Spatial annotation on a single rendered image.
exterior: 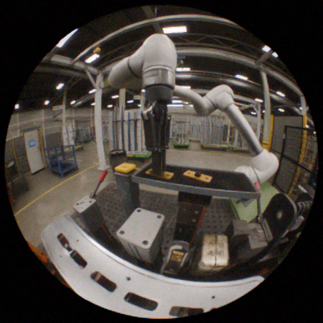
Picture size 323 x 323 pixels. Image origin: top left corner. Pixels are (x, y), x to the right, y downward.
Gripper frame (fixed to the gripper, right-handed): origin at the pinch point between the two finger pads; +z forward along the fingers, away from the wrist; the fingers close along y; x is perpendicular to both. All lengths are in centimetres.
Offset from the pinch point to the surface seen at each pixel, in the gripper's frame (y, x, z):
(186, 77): -1013, -227, -551
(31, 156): 121, -608, 36
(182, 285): 22.3, 17.5, 20.0
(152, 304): 35, 14, 50
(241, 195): 2.2, 24.4, 4.3
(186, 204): 0.8, 9.7, 12.1
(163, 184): 4.9, 4.0, 4.1
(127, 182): 3.5, -11.1, 8.5
